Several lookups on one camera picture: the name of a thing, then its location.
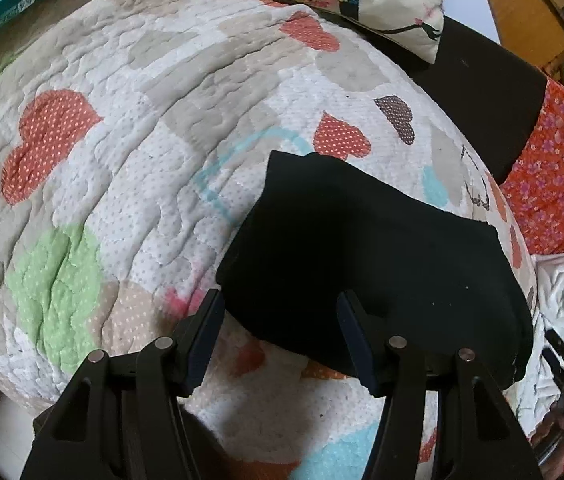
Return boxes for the orange floral cloth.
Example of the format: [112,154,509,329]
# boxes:
[500,77,564,257]

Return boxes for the black pants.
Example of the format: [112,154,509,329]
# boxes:
[216,150,534,389]

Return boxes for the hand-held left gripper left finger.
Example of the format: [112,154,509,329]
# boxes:
[19,289,226,480]

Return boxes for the heart patterned quilt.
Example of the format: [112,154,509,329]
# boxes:
[0,0,537,480]

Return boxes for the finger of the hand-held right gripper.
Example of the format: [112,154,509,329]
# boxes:
[542,328,564,367]

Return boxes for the dark cloth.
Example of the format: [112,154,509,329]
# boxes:
[322,7,548,184]

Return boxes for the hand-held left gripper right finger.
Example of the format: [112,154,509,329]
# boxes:
[336,291,543,480]

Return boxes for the yellow wooden furniture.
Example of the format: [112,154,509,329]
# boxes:
[470,0,564,108]

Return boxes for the person's right hand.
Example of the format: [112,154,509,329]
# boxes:
[530,410,564,456]

